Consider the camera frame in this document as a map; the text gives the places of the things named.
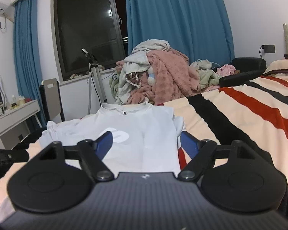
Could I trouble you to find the white t-shirt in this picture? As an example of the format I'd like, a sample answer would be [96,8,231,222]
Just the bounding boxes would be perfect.
[27,102,185,176]

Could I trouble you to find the white dressing table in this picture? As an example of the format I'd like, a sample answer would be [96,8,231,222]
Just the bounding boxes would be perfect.
[0,100,42,150]

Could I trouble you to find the cosmetic bottles on table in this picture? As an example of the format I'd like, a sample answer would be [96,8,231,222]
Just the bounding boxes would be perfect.
[0,96,32,116]

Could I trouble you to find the grey black chair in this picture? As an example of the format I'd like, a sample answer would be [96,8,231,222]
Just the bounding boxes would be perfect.
[39,78,65,122]

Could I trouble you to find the striped fleece bed blanket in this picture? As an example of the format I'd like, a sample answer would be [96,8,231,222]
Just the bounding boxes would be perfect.
[0,59,288,223]

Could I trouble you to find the pale green garment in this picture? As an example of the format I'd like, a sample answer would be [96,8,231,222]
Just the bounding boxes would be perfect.
[190,59,221,90]

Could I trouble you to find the pink fluffy blanket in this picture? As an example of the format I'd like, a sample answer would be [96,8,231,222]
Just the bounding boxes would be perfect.
[126,48,201,105]

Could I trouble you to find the small pink garment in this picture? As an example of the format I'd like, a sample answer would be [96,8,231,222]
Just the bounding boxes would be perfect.
[216,64,236,77]

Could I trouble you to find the silver tripod with phone holder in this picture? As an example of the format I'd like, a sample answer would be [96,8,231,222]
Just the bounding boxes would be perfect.
[82,48,108,115]

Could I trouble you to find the black armchair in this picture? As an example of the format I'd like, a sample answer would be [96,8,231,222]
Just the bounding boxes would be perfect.
[219,57,267,88]

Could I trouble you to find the grey white hoodie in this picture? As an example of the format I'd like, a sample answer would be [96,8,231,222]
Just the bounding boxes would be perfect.
[109,39,170,105]

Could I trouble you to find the left blue curtain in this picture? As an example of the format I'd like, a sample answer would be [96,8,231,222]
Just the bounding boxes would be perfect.
[13,0,46,126]

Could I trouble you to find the blue curtain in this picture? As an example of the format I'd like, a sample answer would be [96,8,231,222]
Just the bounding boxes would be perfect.
[126,0,235,65]
[13,0,46,126]

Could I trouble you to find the right blue curtain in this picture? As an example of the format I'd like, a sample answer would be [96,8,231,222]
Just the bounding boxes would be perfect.
[126,0,235,65]

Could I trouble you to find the dark window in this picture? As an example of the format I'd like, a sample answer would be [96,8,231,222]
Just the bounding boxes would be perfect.
[53,0,128,81]

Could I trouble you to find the black wall socket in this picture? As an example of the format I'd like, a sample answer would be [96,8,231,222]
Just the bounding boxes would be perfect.
[261,44,276,53]

